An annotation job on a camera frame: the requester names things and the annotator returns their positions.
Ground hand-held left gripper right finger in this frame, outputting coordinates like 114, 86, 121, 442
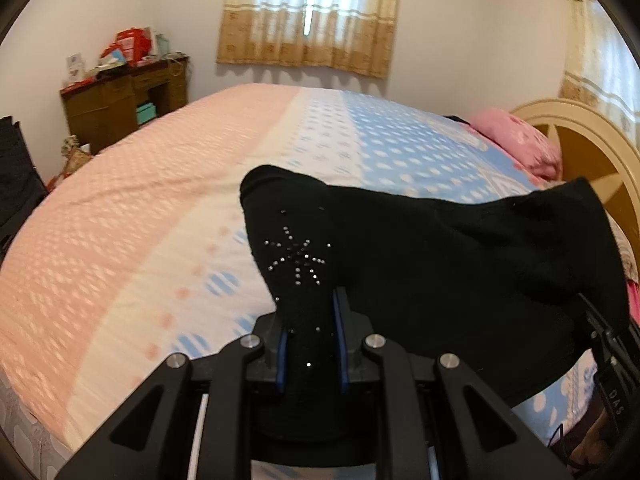
331, 286, 576, 480

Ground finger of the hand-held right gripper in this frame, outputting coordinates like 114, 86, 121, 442
579, 291, 626, 356

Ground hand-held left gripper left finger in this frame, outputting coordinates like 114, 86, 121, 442
55, 312, 290, 480

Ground black pants with rhinestones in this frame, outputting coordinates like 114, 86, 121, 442
239, 164, 630, 466

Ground cream wooden headboard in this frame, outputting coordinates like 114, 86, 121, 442
507, 98, 640, 256

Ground pink and blue dotted bedsheet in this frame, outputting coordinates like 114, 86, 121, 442
0, 82, 608, 453

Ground pink pillow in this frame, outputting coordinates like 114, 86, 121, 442
465, 107, 563, 181

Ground beige patterned window curtain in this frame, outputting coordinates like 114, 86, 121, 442
557, 0, 640, 138
216, 0, 405, 80

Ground grey patterned mattress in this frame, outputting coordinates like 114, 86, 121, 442
0, 360, 76, 480

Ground patterned floor bag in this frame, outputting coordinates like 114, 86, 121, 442
49, 135, 95, 188

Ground brown wooden desk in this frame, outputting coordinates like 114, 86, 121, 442
60, 56, 190, 155

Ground black chair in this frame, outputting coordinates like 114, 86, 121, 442
0, 115, 49, 263

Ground red gift boxes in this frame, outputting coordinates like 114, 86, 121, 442
99, 26, 153, 66

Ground white card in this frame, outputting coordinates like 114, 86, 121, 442
66, 54, 87, 85

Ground black cable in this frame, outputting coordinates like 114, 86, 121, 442
546, 424, 588, 471

